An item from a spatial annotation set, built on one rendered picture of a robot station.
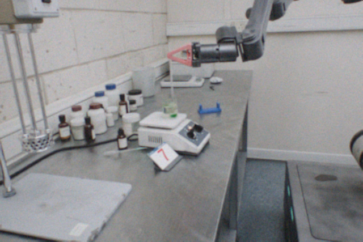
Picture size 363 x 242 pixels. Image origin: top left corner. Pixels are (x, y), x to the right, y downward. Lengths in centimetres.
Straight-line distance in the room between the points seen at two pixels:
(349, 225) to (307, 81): 128
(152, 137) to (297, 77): 163
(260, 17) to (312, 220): 81
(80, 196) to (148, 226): 19
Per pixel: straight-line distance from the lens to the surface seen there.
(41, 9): 58
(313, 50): 233
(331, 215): 137
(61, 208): 70
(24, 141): 66
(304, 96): 238
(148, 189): 72
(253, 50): 86
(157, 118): 93
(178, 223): 61
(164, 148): 84
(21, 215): 72
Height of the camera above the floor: 113
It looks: 16 degrees down
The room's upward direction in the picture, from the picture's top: 3 degrees counter-clockwise
